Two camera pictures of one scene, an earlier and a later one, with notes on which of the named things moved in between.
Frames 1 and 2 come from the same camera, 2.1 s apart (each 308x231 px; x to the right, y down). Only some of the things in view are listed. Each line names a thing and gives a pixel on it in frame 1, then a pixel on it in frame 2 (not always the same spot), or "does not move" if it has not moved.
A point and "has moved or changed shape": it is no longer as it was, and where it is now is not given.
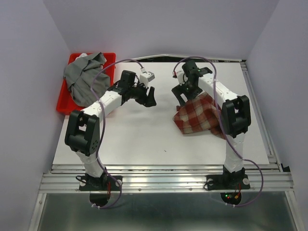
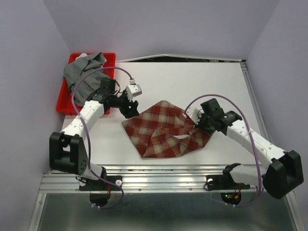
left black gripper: [147, 101] to [129, 113]
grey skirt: [78, 76] does not move
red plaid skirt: [199, 114] has moved or changed shape
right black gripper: [179, 90] to [208, 131]
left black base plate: [91, 183] does not move
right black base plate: [230, 181] does not move
